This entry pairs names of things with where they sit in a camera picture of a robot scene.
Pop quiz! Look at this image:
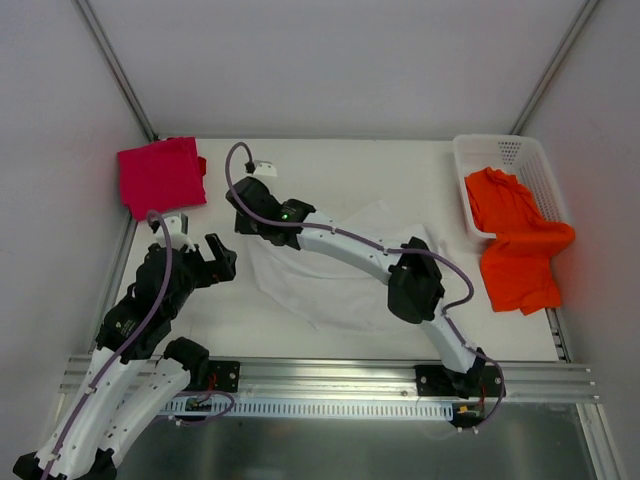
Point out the orange t-shirt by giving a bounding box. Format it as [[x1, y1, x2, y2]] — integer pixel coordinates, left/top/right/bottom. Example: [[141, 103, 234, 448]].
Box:
[[465, 167, 575, 315]]

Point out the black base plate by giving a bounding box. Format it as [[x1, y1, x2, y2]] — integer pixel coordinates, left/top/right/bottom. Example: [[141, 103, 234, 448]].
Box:
[[414, 364, 505, 399], [201, 360, 241, 393]]

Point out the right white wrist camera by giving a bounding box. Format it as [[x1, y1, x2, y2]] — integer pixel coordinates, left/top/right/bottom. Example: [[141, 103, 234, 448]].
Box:
[[253, 160, 278, 178]]

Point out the white t-shirt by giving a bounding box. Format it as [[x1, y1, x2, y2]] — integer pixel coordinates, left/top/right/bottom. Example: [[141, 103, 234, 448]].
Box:
[[246, 200, 446, 333]]

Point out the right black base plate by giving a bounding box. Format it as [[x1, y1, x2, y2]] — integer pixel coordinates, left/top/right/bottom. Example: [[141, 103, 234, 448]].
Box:
[[414, 364, 505, 399]]

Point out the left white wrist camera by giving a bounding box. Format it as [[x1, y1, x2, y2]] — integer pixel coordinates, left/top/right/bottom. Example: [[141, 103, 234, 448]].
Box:
[[150, 213, 196, 252]]

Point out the white slotted cable duct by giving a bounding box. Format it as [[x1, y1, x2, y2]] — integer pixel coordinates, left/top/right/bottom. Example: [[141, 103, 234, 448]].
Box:
[[159, 395, 453, 422]]

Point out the right metal frame post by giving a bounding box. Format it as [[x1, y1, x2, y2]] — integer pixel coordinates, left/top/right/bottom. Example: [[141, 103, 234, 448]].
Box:
[[509, 0, 602, 135]]

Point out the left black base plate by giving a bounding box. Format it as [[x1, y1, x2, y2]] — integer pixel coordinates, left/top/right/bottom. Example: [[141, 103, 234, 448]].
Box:
[[201, 360, 241, 393]]

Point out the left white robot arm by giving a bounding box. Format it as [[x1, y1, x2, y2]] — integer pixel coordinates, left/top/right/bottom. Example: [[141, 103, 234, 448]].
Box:
[[13, 234, 237, 479]]

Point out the aluminium mounting rail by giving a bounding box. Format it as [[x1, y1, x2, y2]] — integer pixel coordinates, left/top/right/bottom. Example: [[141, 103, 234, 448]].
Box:
[[58, 353, 599, 401]]

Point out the left metal frame post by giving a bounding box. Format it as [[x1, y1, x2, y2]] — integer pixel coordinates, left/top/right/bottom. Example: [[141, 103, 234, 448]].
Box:
[[72, 0, 159, 142]]

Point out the folded magenta t-shirt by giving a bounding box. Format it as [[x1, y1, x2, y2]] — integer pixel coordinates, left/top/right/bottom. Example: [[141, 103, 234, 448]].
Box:
[[117, 137, 207, 222]]

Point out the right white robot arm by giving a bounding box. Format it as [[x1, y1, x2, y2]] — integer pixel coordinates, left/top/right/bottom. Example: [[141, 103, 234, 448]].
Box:
[[226, 176, 489, 399]]

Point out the white plastic basket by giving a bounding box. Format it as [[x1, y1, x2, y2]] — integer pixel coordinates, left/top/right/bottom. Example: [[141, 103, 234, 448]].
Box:
[[452, 134, 571, 249]]

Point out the metal frame post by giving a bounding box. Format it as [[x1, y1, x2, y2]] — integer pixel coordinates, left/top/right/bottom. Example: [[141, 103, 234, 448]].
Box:
[[72, 0, 159, 142], [509, 0, 602, 135]]

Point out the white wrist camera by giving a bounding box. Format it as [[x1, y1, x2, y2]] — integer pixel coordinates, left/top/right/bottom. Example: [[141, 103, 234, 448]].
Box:
[[253, 160, 278, 178], [150, 213, 196, 252]]

